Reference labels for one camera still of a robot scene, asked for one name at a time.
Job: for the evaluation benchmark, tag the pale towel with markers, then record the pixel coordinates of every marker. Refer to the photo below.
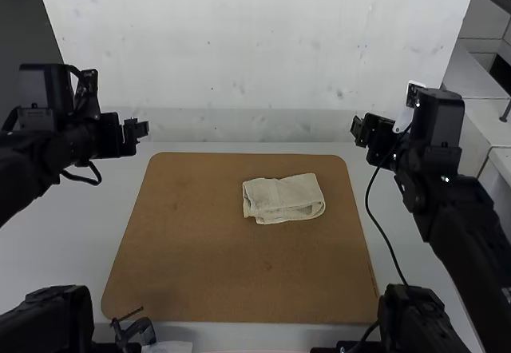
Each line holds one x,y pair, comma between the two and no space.
279,199

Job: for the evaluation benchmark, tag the cork mat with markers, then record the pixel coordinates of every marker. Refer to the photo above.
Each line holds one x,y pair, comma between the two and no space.
207,249

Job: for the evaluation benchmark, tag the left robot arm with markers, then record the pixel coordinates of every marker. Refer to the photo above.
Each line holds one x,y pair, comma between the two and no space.
32,157

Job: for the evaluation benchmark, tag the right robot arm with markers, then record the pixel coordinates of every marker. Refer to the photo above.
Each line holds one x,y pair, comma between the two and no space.
459,209

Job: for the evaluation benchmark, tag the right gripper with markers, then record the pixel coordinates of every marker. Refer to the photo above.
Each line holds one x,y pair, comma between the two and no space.
379,137

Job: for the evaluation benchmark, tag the black clamp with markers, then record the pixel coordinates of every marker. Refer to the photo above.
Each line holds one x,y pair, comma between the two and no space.
131,327

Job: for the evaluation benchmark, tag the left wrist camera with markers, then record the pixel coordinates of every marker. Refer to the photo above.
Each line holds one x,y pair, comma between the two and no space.
88,93

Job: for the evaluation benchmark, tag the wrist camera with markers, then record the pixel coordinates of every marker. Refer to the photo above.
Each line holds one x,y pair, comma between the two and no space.
88,93
414,95

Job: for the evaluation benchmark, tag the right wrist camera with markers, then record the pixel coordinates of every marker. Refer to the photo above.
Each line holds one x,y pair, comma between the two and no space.
414,95

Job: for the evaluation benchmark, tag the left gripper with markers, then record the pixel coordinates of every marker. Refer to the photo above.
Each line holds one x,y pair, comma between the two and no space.
109,135

